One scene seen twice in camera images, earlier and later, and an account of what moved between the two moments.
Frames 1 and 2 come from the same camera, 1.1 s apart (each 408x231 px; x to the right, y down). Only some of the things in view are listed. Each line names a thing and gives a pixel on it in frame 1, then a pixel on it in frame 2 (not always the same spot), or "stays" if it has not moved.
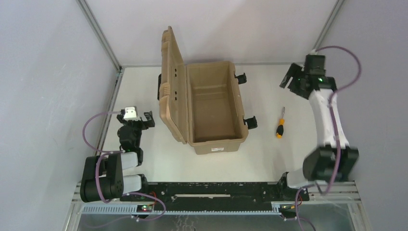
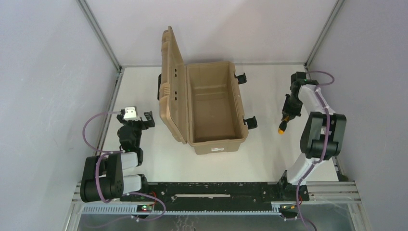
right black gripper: [295, 78] → [289, 110]
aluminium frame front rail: [337, 198] stays
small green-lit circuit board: [144, 208] stays
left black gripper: [135, 122] stays
